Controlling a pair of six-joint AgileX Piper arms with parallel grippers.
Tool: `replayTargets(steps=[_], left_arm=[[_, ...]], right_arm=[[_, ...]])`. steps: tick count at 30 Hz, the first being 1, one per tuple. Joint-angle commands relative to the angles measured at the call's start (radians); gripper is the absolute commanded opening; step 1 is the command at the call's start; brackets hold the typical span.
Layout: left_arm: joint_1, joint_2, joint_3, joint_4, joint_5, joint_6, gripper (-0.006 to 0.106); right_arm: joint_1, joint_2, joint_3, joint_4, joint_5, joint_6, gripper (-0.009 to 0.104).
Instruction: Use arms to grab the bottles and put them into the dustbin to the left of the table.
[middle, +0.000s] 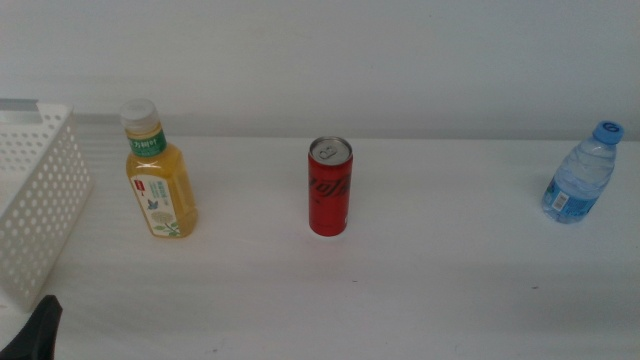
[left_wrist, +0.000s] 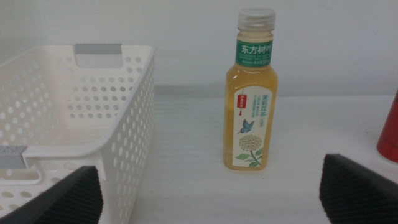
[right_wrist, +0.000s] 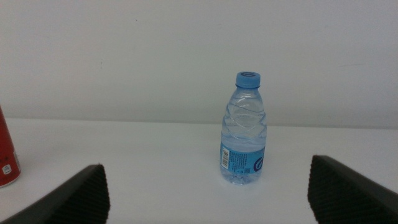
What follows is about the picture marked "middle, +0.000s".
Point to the yellow tea bottle white cap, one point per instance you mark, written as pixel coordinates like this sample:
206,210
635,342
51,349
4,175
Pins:
162,190

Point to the white perforated plastic basket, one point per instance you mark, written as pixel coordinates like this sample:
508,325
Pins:
45,200

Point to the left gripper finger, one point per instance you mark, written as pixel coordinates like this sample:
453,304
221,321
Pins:
35,335

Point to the red cola can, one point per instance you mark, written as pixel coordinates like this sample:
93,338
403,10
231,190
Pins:
330,200

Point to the small water bottle blue cap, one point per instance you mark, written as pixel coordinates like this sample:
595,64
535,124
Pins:
580,180

